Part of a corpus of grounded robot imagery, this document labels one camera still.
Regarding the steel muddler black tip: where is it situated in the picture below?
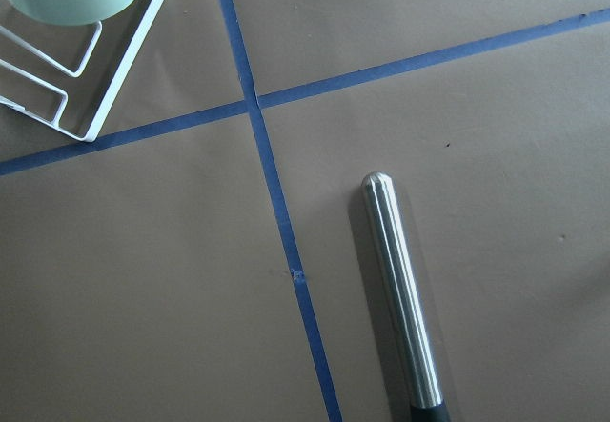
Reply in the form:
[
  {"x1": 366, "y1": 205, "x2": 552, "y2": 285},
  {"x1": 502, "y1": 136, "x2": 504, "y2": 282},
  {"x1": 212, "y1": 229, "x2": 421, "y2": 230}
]
[{"x1": 361, "y1": 171, "x2": 451, "y2": 421}]

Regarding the white wire rack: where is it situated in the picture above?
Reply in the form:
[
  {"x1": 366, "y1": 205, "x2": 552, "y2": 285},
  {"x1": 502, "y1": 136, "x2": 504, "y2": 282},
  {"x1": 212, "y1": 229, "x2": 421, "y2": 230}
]
[{"x1": 1, "y1": 0, "x2": 165, "y2": 142}]

